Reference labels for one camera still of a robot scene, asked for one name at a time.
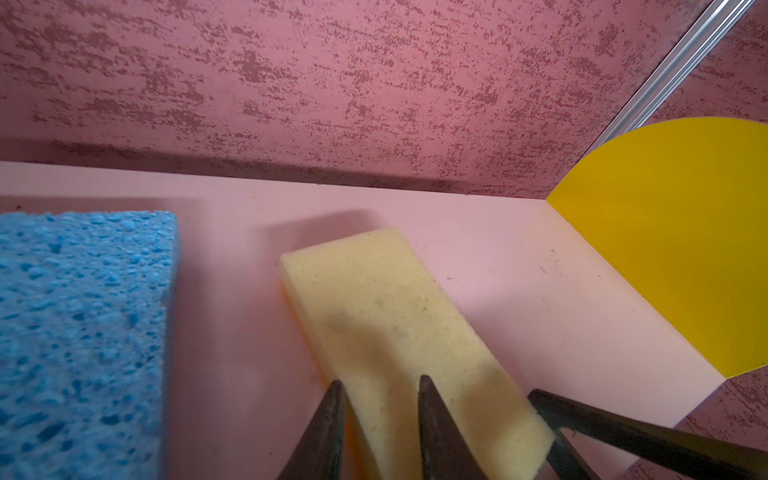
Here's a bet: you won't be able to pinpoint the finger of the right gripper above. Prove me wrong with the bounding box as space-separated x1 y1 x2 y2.
528 389 767 479
547 431 600 480

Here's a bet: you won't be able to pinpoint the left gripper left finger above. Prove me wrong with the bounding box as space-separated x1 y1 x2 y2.
278 380 345 480

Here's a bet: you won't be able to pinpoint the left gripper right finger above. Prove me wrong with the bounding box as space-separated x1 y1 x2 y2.
417 375 487 480

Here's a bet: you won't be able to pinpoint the yellow sponge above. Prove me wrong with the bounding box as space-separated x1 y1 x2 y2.
280 229 554 479

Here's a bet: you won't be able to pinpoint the blue sponge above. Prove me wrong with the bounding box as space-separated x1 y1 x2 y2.
1 211 180 479

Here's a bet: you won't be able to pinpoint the yellow shelf pink blue boards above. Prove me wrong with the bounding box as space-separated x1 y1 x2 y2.
0 116 768 480

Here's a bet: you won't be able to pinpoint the right aluminium corner post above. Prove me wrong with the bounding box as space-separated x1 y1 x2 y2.
586 0 754 153

